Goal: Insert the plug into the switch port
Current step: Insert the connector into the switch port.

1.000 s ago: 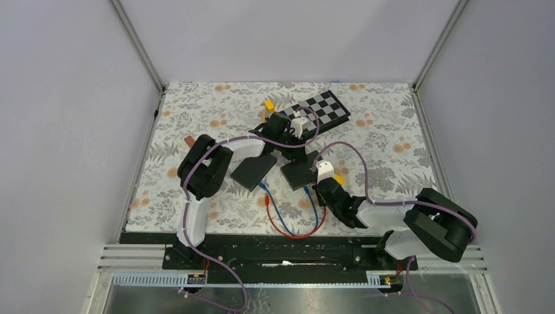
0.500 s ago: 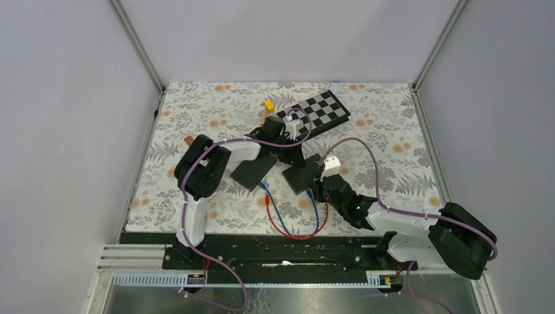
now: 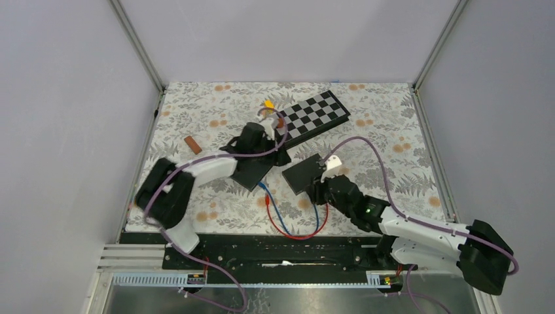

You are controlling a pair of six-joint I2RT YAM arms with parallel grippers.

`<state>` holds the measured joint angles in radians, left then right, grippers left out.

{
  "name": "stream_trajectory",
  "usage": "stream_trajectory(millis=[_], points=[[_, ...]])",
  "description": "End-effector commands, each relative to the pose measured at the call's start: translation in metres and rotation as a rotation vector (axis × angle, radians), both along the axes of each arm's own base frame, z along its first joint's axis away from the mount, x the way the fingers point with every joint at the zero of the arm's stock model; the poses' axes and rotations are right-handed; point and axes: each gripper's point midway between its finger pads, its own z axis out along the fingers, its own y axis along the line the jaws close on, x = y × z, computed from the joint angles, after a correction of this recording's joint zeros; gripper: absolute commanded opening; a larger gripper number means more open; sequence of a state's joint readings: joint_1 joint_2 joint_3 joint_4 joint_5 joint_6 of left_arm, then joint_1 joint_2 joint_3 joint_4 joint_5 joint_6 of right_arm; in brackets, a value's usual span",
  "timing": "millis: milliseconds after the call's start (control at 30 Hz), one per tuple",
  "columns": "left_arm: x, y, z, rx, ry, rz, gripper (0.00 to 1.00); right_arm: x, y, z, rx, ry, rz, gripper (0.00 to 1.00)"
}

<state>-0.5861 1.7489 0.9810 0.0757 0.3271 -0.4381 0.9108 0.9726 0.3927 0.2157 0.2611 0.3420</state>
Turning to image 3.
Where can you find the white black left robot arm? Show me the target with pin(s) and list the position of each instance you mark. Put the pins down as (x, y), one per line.
(165, 193)

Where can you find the floral table mat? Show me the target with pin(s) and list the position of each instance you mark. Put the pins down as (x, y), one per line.
(381, 148)

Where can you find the reddish brown wooden block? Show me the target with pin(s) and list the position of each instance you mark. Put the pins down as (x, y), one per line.
(193, 145)

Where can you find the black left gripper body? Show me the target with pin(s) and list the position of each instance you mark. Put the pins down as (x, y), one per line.
(266, 145)

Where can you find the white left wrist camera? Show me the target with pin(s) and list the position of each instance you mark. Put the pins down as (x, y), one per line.
(269, 124)

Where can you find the left aluminium frame post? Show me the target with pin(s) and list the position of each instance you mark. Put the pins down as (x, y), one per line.
(137, 45)

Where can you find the black white chessboard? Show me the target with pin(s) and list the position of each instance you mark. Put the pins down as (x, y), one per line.
(312, 117)

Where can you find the right aluminium frame post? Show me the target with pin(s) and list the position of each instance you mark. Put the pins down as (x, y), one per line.
(440, 42)

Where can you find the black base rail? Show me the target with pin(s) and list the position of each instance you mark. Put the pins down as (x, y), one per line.
(263, 259)

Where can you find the black network switch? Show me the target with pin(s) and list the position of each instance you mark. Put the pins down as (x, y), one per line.
(250, 171)
(302, 174)

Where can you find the aluminium frame post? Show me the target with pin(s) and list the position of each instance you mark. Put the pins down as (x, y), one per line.
(137, 45)
(440, 42)

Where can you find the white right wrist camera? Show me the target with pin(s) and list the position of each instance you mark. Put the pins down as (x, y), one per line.
(332, 168)

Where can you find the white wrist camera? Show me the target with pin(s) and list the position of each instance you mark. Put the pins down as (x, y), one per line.
(332, 168)
(269, 124)

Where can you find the yellow block near chessboard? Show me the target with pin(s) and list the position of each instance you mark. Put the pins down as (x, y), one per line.
(268, 104)

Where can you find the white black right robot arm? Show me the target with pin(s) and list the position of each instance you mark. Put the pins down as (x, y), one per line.
(474, 252)

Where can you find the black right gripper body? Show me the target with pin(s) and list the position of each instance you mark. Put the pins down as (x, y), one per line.
(322, 195)

